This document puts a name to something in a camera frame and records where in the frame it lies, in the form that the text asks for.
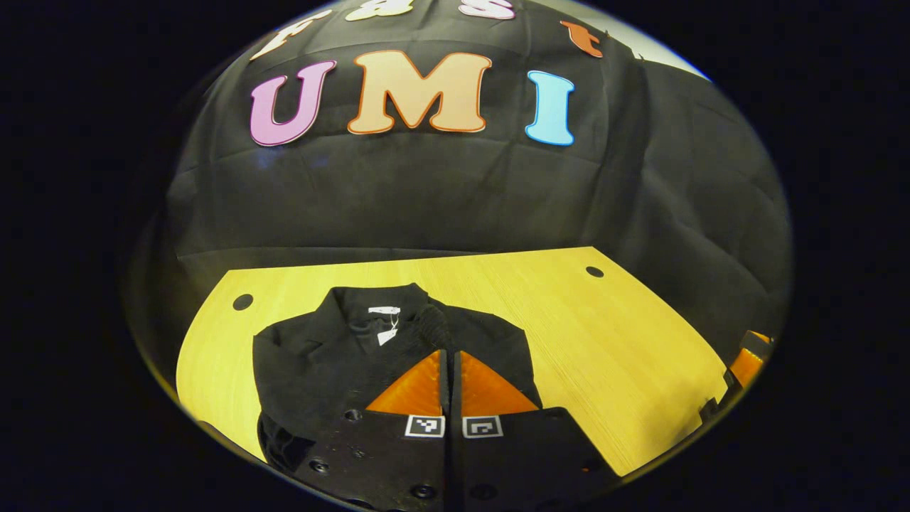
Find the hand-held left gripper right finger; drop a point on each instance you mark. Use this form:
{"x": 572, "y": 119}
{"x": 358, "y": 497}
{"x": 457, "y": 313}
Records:
{"x": 519, "y": 462}

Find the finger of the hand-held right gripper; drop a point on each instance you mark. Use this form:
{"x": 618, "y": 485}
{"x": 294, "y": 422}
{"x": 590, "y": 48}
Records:
{"x": 748, "y": 363}

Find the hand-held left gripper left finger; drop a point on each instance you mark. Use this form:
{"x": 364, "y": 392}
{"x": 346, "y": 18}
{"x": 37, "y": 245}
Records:
{"x": 387, "y": 462}

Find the black buttoned garment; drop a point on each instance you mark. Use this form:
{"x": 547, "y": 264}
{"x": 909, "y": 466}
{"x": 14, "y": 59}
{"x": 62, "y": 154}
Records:
{"x": 320, "y": 370}

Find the black round table grommet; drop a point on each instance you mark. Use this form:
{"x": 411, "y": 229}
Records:
{"x": 242, "y": 301}
{"x": 594, "y": 271}

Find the black backdrop cloth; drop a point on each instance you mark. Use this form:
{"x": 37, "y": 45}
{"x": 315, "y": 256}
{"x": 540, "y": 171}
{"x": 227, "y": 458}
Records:
{"x": 441, "y": 192}

